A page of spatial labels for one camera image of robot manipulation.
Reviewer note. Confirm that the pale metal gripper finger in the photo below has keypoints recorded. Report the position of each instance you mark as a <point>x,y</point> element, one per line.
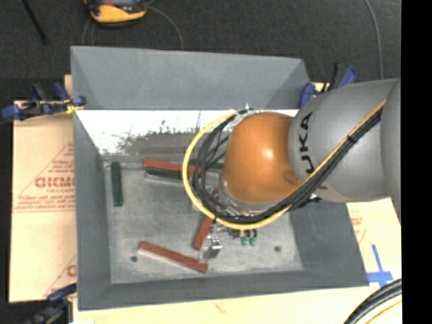
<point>212,251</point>
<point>216,240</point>

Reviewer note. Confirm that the red-brown flat block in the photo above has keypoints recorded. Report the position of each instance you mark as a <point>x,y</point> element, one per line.
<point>202,233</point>
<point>162,165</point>
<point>172,256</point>

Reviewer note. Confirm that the dark green flat block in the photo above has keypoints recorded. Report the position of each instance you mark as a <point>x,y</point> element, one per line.
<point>162,175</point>
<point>117,184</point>

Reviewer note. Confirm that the grey metal bin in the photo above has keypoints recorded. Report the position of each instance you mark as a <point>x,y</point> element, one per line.
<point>162,79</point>

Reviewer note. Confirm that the brown cardboard board, red print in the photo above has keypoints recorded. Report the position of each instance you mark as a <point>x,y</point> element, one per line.
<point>40,154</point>

